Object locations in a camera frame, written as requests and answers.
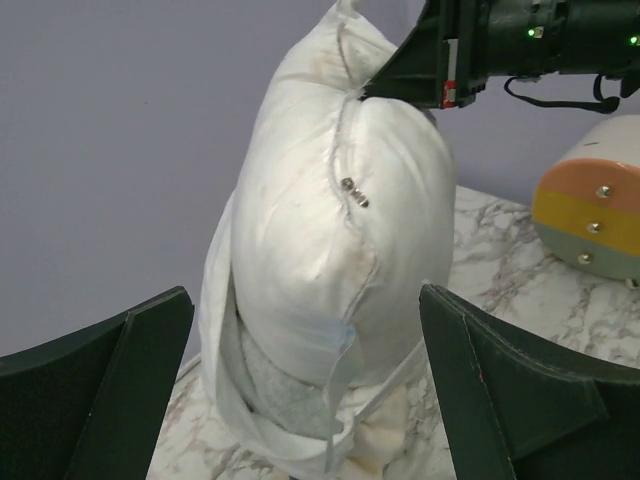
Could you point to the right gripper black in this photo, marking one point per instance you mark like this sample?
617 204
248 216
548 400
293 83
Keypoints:
456 46

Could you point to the white cylindrical bin orange base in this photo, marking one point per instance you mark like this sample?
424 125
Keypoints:
586 206

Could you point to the grey pillowcase with cream trim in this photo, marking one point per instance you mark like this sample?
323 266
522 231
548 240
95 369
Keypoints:
296 426

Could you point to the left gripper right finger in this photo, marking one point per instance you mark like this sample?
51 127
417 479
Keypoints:
518 406

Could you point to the white pillow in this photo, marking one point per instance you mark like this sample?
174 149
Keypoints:
343 207

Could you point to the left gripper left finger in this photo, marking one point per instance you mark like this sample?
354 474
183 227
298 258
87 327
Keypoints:
90 404

